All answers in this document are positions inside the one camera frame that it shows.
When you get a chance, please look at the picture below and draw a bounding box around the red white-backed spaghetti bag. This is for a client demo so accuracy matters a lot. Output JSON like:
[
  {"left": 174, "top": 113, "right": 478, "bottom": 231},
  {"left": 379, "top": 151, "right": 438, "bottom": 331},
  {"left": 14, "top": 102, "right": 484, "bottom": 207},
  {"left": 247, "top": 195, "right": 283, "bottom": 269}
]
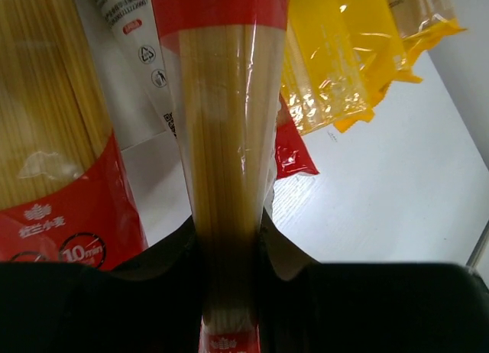
[{"left": 70, "top": 0, "right": 320, "bottom": 180}]

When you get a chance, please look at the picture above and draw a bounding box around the yellow spaghetti bag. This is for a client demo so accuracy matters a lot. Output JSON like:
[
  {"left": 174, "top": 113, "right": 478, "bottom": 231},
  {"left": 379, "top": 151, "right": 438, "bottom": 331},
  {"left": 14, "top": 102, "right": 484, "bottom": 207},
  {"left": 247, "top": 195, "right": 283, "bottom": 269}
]
[
  {"left": 334, "top": 0, "right": 422, "bottom": 133},
  {"left": 281, "top": 0, "right": 374, "bottom": 135},
  {"left": 387, "top": 0, "right": 466, "bottom": 66}
]

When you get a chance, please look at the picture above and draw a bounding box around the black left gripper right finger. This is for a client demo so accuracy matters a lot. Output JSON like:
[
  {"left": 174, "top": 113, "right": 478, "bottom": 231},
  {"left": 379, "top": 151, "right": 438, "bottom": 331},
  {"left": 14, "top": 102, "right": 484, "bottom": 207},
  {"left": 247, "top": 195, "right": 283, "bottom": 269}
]
[{"left": 257, "top": 215, "right": 488, "bottom": 352}]

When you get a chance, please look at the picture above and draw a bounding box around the red spaghetti bag on shelf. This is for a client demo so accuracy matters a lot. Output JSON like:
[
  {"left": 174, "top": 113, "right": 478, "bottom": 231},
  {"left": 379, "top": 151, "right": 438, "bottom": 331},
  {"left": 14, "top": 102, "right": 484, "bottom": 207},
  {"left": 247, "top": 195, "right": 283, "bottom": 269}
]
[{"left": 1, "top": 0, "right": 147, "bottom": 270}]

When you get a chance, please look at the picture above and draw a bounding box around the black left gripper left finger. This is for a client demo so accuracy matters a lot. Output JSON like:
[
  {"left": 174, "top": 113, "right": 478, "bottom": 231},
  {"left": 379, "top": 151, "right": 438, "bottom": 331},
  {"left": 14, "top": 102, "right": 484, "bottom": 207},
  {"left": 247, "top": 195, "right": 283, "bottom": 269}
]
[{"left": 1, "top": 220, "right": 202, "bottom": 352}]

